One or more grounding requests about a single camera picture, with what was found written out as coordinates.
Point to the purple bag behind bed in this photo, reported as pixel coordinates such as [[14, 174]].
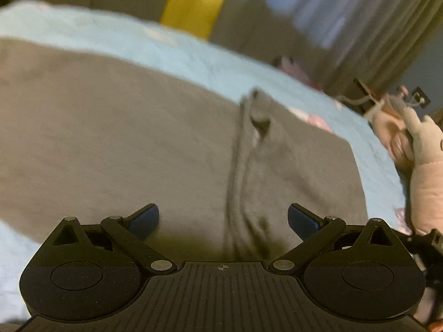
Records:
[[292, 68]]

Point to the dark bedside shelf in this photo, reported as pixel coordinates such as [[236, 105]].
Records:
[[369, 103]]

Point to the grey curtain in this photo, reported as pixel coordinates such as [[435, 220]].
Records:
[[334, 40]]

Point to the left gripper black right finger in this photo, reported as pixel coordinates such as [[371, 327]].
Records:
[[318, 236]]

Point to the yellow curtain strip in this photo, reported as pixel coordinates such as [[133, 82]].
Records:
[[196, 17]]

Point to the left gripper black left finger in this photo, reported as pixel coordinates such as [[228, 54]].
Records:
[[130, 234]]

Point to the grey sweatpants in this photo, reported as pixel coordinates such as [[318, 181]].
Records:
[[274, 159]]

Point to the light blue bed sheet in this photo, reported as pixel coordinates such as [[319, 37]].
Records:
[[207, 62]]

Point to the black wall outlet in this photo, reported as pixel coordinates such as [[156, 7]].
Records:
[[420, 96]]

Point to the pink plush toy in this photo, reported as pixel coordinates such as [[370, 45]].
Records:
[[415, 146]]

